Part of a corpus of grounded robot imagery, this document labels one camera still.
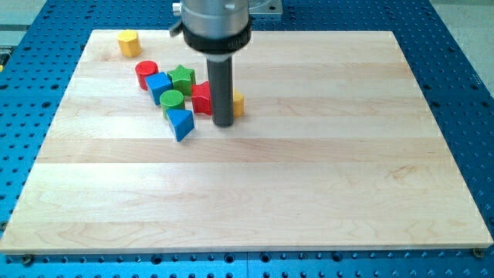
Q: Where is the yellow heart block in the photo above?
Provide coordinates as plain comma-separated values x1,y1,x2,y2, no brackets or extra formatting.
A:
233,89,245,117

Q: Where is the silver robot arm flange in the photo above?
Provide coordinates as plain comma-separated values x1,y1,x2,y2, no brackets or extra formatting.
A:
169,0,252,55

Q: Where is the yellow hexagon block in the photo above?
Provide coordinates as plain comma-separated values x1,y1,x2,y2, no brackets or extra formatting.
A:
117,29,142,57

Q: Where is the red star block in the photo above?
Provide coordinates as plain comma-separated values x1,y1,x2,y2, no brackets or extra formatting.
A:
191,81,212,116

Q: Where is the blue triangle block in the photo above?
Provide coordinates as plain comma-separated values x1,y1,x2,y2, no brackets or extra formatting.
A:
166,109,195,142

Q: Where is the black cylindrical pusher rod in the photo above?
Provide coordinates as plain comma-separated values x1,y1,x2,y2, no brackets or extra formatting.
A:
206,55,234,127

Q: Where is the green cylinder block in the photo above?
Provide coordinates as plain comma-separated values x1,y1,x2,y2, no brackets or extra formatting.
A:
159,90,185,119

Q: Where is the green star block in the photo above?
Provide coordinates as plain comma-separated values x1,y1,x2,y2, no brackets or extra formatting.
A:
167,65,196,97

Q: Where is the light wooden board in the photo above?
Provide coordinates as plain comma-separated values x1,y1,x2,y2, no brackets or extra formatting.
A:
1,30,492,254

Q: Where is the blue cube block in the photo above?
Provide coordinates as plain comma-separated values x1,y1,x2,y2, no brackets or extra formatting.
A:
144,72,173,105

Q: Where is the red cylinder block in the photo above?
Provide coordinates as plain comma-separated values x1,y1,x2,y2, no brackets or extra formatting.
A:
134,60,158,90

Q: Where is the silver mounting bracket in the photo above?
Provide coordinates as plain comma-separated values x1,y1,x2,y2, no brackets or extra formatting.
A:
249,0,283,15

